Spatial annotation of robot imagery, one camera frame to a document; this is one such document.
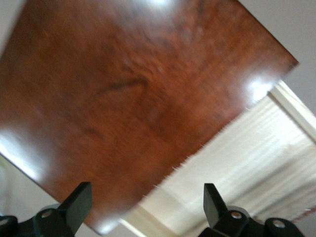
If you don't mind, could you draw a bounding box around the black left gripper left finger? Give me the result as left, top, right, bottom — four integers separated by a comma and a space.
0, 182, 93, 237

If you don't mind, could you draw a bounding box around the dark wooden drawer cabinet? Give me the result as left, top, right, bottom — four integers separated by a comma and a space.
0, 0, 300, 235

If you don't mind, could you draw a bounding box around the dark wooden cabinet door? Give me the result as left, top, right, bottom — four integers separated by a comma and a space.
118, 80, 316, 237

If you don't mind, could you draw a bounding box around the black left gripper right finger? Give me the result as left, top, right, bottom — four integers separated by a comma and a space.
197, 183, 307, 237

